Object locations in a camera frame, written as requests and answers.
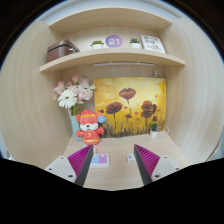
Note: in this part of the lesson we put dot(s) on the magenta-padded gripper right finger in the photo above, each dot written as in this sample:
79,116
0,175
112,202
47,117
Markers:
148,160

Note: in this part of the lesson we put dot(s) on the teal flower vase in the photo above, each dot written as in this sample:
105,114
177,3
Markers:
75,128

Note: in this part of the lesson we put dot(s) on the small plant in white pot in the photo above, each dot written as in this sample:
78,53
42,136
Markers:
153,132

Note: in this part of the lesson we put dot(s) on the white power strip coloured sockets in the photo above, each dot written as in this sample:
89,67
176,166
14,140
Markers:
101,160

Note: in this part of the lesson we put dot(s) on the wooden shelf unit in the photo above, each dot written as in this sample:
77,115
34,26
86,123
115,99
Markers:
110,56

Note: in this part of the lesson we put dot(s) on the pink and white flower bouquet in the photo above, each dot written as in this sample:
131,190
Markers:
71,95

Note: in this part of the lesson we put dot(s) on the red plush toy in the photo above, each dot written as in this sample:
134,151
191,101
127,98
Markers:
89,128

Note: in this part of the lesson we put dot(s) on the yellow poppy painting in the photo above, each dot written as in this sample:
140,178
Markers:
133,106

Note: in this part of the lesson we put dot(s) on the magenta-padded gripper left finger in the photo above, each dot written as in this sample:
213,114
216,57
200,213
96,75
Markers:
79,160

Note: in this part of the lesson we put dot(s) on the small white charger block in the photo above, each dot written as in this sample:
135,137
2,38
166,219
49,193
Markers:
131,158

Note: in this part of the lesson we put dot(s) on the white light bar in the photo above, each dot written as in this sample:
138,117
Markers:
123,64

